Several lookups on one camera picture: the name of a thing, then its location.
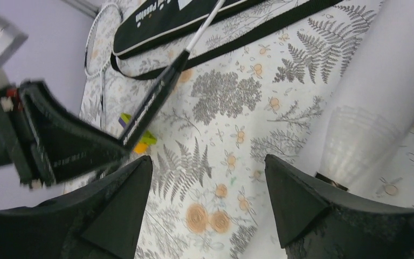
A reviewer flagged white shuttlecock tube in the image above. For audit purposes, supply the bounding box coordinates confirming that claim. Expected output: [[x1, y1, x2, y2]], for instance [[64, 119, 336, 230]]
[[294, 1, 414, 198]]

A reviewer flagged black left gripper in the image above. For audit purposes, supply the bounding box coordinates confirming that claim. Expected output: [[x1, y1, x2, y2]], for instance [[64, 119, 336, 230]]
[[0, 81, 127, 186]]

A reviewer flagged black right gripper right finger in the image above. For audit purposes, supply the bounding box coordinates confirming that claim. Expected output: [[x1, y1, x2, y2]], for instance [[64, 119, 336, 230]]
[[265, 154, 414, 258]]

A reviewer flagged black racket bag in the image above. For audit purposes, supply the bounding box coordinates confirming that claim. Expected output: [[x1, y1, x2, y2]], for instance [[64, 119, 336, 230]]
[[110, 1, 338, 72]]

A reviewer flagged yellow orange small toy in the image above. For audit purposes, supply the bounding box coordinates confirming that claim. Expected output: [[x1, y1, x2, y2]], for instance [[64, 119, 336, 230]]
[[118, 113, 158, 155]]

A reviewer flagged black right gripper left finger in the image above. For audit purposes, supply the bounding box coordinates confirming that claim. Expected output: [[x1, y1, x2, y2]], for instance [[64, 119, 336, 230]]
[[0, 155, 153, 258]]

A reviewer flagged white racket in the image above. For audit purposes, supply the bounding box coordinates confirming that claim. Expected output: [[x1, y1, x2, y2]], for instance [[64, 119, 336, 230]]
[[119, 0, 225, 151], [80, 2, 123, 128]]

